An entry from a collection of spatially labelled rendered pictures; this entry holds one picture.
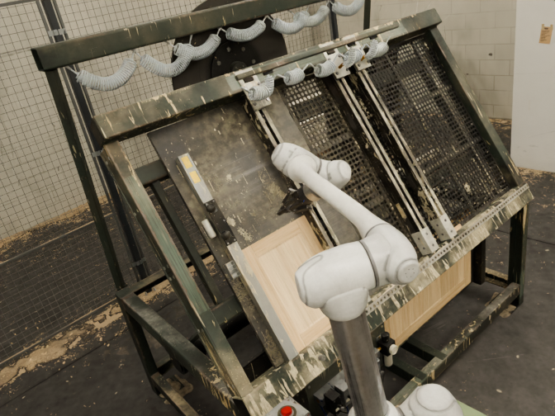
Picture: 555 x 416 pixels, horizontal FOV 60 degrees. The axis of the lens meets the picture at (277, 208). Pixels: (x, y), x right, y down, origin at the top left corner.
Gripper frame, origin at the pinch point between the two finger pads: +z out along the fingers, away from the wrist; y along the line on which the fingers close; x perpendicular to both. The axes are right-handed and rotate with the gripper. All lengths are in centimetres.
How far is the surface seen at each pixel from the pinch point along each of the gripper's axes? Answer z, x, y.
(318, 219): 4.2, -11.6, -17.6
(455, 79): -11, -153, -51
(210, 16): 19, -81, 80
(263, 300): 13.2, 32.8, -15.5
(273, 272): 13.8, 18.9, -14.2
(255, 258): 13.7, 19.0, -4.0
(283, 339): 14, 41, -31
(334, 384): 14, 43, -61
